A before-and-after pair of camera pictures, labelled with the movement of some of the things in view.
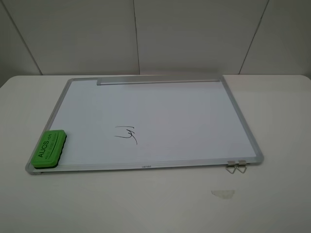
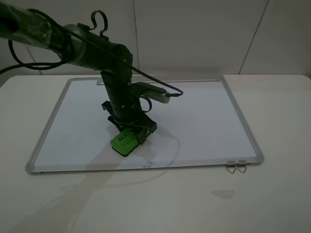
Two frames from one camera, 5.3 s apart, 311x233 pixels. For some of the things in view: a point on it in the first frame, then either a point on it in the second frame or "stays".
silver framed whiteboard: x=147 y=123 stays
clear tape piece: x=225 y=194 stays
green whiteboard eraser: x=48 y=152 → x=126 y=141
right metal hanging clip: x=242 y=163 stays
